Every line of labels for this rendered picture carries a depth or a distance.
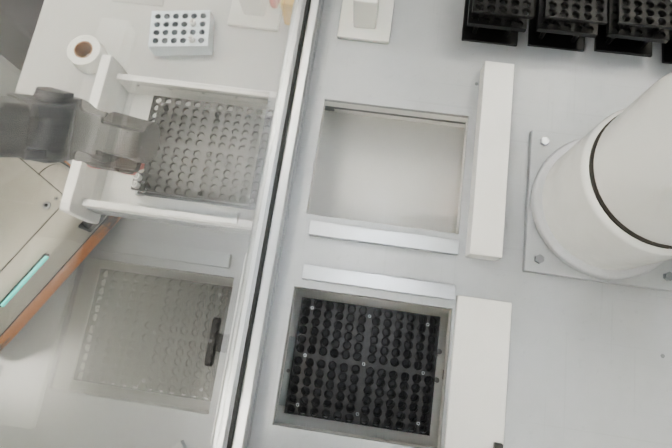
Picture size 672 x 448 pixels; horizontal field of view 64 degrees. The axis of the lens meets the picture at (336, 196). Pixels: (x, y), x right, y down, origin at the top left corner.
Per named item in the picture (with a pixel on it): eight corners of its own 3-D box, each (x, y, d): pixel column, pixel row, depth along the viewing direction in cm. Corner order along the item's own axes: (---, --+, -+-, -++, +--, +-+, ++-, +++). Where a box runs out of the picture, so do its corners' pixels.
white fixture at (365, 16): (336, 38, 93) (335, 4, 84) (343, -4, 95) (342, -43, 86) (388, 44, 93) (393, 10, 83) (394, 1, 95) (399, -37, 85)
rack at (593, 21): (527, 46, 92) (545, 16, 83) (530, -13, 95) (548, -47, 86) (583, 52, 91) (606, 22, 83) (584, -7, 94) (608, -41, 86)
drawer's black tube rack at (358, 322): (288, 407, 88) (284, 412, 82) (305, 299, 93) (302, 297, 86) (423, 428, 87) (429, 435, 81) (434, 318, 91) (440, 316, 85)
